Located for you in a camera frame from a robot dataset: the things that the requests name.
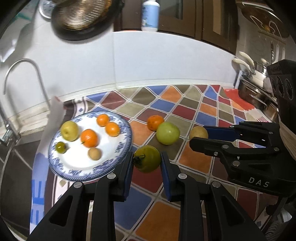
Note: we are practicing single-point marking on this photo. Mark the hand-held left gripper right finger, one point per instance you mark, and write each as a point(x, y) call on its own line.
point(166, 176)

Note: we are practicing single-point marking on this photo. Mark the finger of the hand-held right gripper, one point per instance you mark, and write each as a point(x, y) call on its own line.
point(208, 146)
point(219, 133)

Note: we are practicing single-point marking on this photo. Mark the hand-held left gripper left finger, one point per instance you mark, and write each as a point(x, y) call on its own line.
point(128, 171)

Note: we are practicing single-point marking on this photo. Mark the brown kiwi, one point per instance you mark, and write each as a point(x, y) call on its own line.
point(94, 154)
point(197, 133)

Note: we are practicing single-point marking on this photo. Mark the green tomato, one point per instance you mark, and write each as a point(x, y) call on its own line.
point(61, 147)
point(148, 160)

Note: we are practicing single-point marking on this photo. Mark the orange mandarin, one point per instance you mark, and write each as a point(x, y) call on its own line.
point(112, 129)
point(89, 138)
point(153, 122)
point(103, 120)

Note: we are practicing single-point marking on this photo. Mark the blue-rimmed white plate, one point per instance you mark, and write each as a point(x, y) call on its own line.
point(76, 164)

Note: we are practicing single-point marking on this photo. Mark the yellow-green apple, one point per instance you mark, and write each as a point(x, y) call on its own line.
point(69, 131)

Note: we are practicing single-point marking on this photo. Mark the red mat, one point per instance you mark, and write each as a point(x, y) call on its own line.
point(238, 99)

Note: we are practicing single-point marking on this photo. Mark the green apple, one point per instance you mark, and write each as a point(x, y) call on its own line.
point(168, 134)

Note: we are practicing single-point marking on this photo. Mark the colourful diamond-pattern tablecloth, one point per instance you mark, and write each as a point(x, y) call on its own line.
point(148, 104)

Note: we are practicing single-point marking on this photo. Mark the stainless steel sink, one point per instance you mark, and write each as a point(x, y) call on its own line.
point(20, 157)

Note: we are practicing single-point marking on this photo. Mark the dark brown cabinet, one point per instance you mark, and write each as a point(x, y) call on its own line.
point(196, 18)

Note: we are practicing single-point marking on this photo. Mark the glass pot lid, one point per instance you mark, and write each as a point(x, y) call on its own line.
point(266, 25)

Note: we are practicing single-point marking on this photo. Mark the large chrome faucet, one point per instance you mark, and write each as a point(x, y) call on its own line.
point(7, 136)

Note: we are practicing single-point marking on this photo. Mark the thin gooseneck faucet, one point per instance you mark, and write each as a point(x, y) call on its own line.
point(38, 71)

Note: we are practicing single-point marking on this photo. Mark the white pump bottle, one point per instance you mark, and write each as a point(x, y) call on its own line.
point(150, 16)

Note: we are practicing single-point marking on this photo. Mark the black frying pan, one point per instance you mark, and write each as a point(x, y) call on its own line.
point(92, 31)

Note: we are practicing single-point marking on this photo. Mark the copper strainer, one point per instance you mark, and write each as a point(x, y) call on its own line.
point(81, 16)

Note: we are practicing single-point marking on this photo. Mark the green paper towel pack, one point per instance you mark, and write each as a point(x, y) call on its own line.
point(11, 44)

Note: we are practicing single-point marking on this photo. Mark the perforated metal steamer plate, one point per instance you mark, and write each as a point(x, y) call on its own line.
point(45, 9)

